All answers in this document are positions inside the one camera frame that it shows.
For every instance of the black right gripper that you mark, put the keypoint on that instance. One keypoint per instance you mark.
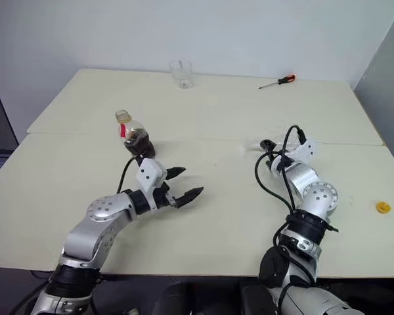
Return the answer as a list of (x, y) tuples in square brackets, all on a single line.
[(271, 157)]

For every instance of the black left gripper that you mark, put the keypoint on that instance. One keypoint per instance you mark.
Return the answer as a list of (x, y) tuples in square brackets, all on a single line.
[(162, 197)]

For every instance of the small cola bottle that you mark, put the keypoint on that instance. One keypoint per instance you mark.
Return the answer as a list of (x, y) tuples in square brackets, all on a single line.
[(141, 144)]

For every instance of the yellow bottle cap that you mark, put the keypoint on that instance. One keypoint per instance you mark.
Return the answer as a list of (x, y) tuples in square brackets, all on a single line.
[(379, 206)]

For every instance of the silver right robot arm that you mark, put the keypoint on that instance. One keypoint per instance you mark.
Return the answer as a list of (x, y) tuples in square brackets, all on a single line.
[(318, 197)]

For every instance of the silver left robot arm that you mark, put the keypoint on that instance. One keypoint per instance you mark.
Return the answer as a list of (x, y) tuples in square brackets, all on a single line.
[(98, 210)]

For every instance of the orange black screwdriver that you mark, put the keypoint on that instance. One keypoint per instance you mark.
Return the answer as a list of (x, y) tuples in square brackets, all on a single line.
[(287, 78)]

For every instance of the red tape strip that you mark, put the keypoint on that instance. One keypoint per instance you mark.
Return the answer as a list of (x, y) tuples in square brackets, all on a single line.
[(122, 131)]

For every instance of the clear glass tumbler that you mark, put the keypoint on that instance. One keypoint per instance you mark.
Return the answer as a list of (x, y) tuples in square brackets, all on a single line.
[(181, 77)]

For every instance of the grey partition panel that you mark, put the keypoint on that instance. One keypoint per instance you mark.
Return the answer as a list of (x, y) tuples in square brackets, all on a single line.
[(387, 82)]

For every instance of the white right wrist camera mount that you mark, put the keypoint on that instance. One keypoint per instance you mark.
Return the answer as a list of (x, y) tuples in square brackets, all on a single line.
[(305, 149)]

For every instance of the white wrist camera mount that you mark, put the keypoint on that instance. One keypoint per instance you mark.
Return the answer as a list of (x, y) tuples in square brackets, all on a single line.
[(305, 149), (149, 170)]

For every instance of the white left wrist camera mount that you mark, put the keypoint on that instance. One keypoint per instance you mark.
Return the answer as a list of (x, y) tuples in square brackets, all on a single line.
[(149, 170)]

